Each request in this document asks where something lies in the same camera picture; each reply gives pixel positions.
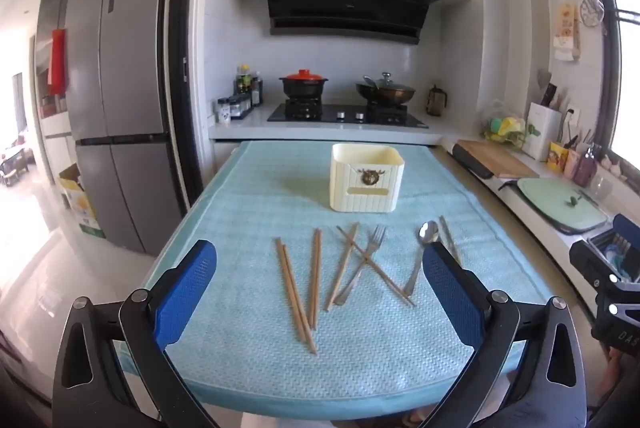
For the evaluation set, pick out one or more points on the white spice jar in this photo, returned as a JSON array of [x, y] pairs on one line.
[[224, 111]]

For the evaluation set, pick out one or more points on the hanging wall calendar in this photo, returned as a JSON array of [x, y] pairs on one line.
[[567, 27]]

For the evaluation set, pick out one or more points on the window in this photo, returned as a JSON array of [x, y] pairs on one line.
[[622, 57]]

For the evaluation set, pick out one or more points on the pink bottle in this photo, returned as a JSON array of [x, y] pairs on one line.
[[585, 168]]

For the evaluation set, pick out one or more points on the yellow packet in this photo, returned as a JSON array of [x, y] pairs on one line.
[[556, 156]]

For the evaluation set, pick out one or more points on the silver spoon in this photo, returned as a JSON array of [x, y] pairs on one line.
[[429, 231]]

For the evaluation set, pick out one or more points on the light blue woven towel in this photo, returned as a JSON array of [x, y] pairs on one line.
[[250, 208]]

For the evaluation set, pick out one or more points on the black gas cooktop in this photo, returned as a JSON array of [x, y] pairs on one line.
[[345, 113]]

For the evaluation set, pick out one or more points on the red cloth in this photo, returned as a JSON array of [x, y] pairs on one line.
[[57, 60]]

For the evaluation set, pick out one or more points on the grey refrigerator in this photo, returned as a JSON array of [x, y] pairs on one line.
[[125, 82]]

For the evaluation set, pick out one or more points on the black range hood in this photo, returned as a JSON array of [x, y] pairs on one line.
[[345, 7]]

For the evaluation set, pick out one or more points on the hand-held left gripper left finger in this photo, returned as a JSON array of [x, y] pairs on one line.
[[185, 288]]

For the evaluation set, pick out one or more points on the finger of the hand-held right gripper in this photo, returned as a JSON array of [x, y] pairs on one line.
[[587, 258], [627, 230]]

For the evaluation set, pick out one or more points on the dark wok with glass lid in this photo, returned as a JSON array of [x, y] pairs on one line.
[[387, 92]]

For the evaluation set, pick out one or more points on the black pot with red lid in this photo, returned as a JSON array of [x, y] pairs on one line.
[[302, 85]]

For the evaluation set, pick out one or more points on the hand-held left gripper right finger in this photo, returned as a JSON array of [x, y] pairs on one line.
[[452, 293]]

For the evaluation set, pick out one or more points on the cardboard box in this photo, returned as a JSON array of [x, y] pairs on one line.
[[80, 203]]

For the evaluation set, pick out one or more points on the black rolled mat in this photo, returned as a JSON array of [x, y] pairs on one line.
[[470, 160]]

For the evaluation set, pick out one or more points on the dark sauce bottle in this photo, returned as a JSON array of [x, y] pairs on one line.
[[257, 90]]

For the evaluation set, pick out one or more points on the wooden cutting board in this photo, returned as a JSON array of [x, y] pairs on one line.
[[500, 155]]

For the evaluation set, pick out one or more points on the bag of yellow green sponges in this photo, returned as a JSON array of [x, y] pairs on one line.
[[505, 127]]

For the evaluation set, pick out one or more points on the silver fork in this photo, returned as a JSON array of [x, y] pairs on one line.
[[357, 270]]

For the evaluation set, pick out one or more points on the yellow-capped condiment bottle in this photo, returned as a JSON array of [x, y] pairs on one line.
[[244, 82]]

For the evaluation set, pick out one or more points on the white knife block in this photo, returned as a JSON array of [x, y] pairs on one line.
[[542, 130]]

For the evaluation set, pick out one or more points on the metal ladle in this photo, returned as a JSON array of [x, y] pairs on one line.
[[369, 81]]

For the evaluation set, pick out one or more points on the cream ribbed utensil holder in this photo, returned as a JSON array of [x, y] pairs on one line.
[[367, 178]]

